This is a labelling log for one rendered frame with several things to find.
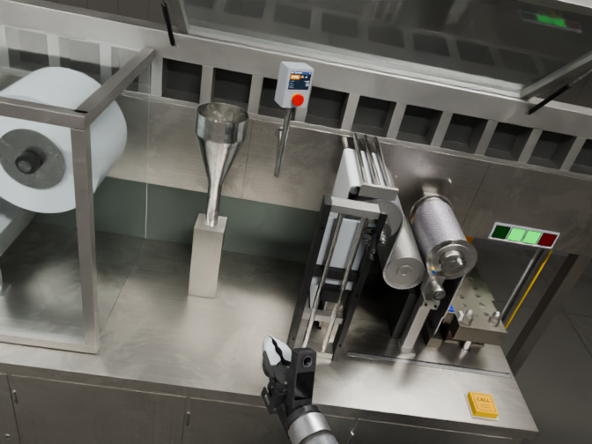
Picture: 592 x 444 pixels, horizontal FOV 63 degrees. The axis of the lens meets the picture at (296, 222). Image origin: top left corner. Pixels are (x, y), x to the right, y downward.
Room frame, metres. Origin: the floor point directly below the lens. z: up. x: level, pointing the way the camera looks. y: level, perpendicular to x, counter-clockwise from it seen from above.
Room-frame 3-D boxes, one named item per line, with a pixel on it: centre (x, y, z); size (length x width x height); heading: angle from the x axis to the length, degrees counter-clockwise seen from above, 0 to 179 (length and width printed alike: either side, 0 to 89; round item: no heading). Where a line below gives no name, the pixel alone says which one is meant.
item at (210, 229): (1.24, 0.26, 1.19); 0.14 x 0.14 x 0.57
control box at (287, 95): (1.18, 0.07, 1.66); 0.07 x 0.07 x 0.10; 33
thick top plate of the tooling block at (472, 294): (1.39, -0.63, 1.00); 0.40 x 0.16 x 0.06; 6
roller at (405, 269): (1.32, -0.34, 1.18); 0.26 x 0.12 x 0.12; 6
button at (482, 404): (1.00, -0.66, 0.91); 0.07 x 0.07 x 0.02; 6
